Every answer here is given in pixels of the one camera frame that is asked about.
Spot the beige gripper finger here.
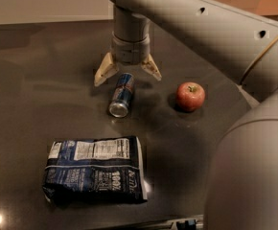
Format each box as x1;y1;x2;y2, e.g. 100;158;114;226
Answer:
141;55;162;81
94;53;119;87

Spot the blue silver redbull can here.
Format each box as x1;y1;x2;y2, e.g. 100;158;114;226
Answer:
108;73;134;118

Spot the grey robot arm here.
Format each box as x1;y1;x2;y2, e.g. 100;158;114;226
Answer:
109;0;278;230

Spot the red apple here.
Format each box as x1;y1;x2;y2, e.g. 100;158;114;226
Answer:
175;82;205;112

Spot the dark blue chip bag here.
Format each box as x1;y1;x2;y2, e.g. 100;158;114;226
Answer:
42;136;148;203

